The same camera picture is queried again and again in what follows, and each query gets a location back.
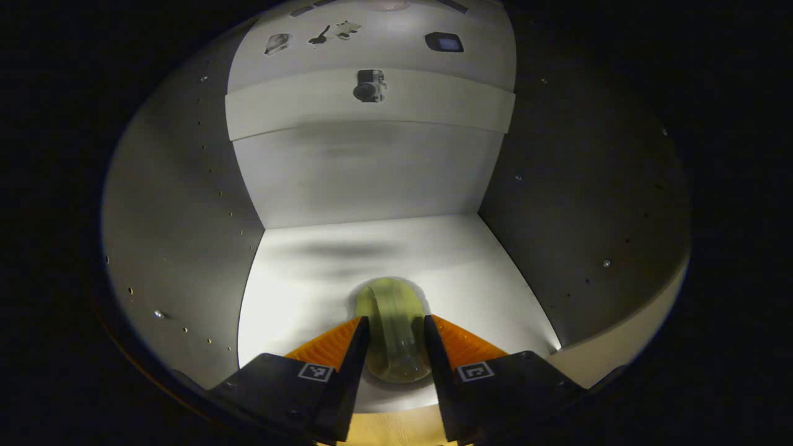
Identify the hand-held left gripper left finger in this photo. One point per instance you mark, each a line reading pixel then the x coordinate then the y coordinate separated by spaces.
pixel 347 384

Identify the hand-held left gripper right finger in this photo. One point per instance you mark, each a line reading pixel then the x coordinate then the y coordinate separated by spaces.
pixel 443 384

